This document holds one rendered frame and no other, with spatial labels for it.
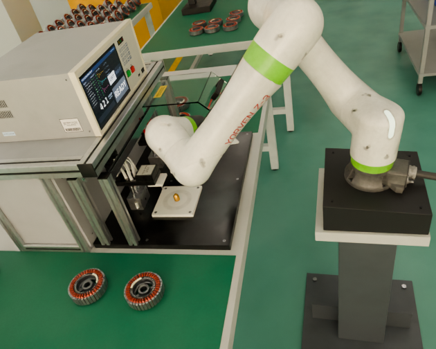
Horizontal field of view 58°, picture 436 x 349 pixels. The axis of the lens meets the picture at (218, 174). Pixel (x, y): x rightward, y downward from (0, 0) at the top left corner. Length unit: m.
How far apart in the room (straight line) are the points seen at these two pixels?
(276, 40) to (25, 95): 0.73
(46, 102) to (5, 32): 4.07
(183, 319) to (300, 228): 1.30
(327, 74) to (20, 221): 1.07
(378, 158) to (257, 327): 1.06
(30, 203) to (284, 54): 0.89
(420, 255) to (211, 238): 1.26
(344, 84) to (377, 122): 0.17
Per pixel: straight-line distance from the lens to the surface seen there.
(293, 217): 2.35
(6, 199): 1.40
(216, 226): 1.28
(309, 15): 0.89
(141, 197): 1.41
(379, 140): 1.14
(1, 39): 5.37
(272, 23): 0.90
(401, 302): 2.01
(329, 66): 1.17
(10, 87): 1.28
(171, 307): 1.15
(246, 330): 1.94
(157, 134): 1.06
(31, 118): 1.30
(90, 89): 1.19
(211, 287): 1.16
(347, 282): 1.55
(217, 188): 1.42
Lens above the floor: 1.67
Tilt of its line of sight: 37 degrees down
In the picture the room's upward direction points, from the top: 13 degrees counter-clockwise
